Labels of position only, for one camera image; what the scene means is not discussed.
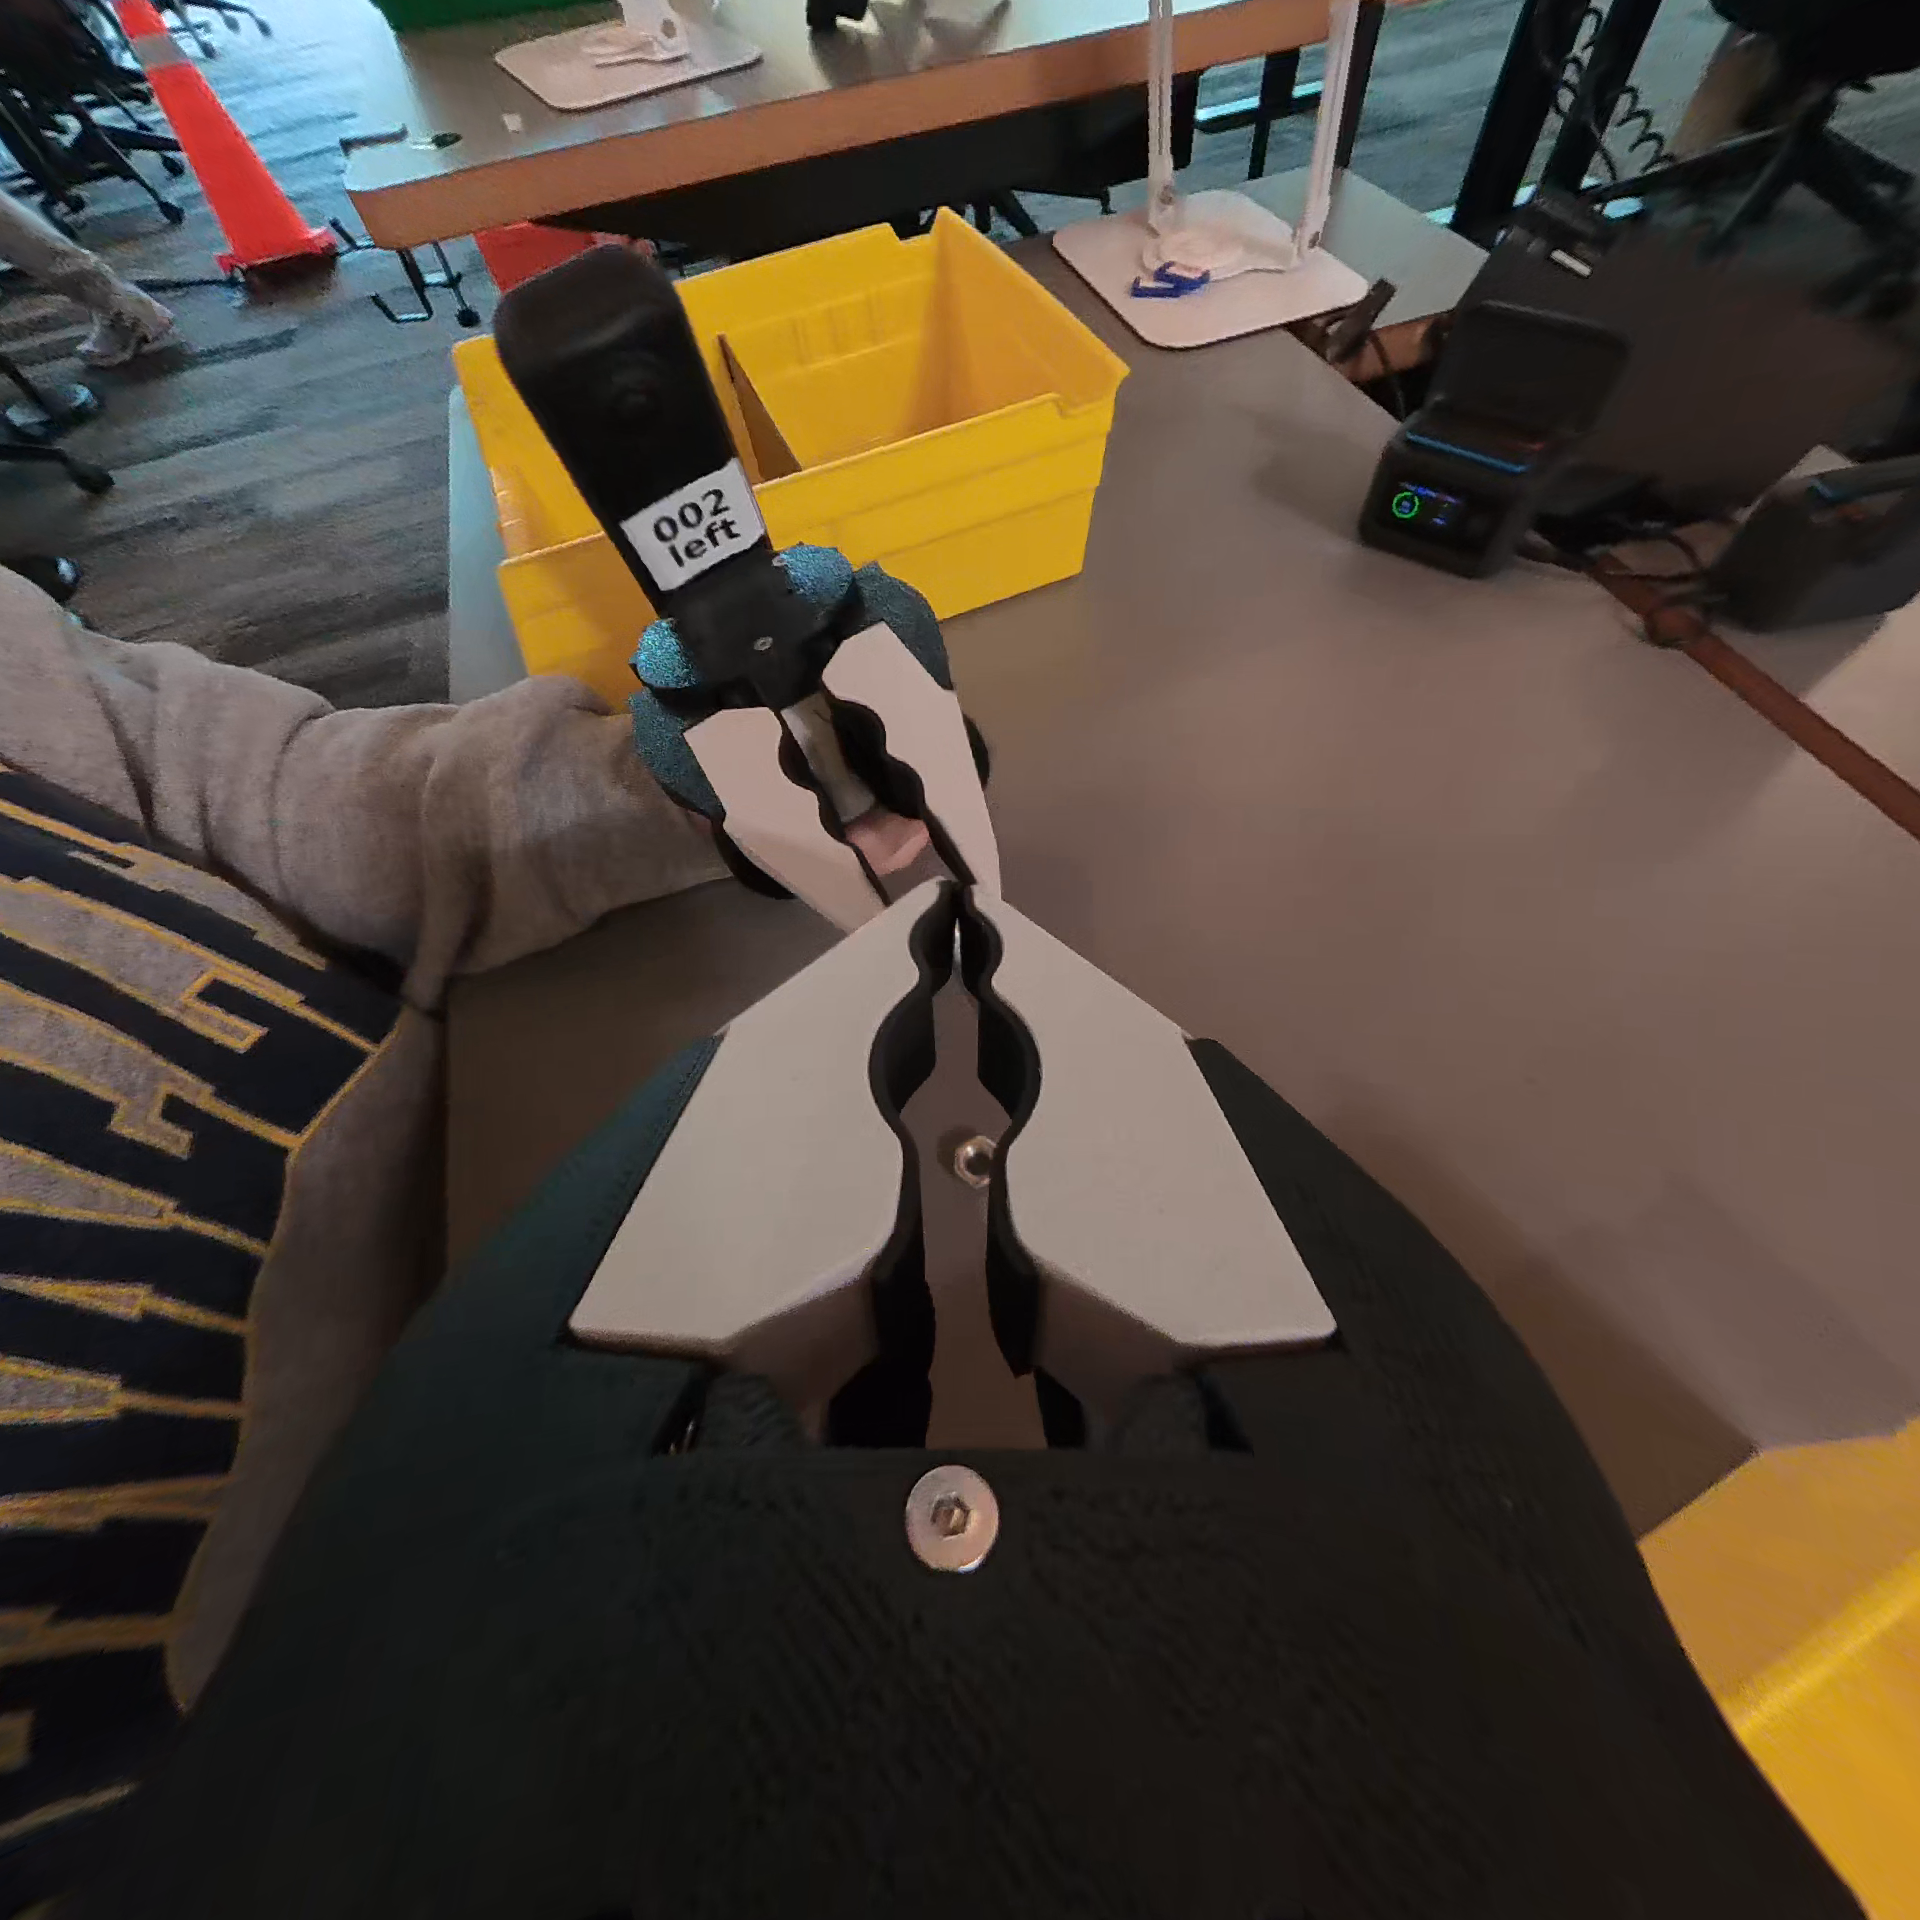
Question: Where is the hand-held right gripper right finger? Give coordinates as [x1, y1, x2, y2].
[961, 886, 1335, 1377]

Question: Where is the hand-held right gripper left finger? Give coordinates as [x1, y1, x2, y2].
[572, 878, 965, 1394]

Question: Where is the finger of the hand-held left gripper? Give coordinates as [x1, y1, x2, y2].
[683, 706, 898, 934]
[831, 636, 1005, 893]

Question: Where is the wood-edged desk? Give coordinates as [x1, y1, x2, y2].
[341, 0, 1358, 253]

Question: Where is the yellow divided plastic bin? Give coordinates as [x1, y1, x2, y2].
[452, 207, 1130, 707]

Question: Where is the orange traffic cone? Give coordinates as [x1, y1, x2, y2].
[116, 0, 344, 281]

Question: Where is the clipboard stand with instruction sheet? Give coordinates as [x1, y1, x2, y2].
[1053, 0, 1372, 348]

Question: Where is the black office chair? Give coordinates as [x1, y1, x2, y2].
[0, 348, 118, 497]
[0, 0, 189, 229]

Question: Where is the black charging case with display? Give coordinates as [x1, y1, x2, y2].
[1358, 296, 1632, 582]

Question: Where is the person's navy patterned top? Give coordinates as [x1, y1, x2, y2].
[0, 762, 452, 1920]

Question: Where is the black flat box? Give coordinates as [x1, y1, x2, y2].
[1475, 182, 1915, 519]

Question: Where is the grey charging case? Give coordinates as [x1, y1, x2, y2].
[1709, 455, 1920, 633]

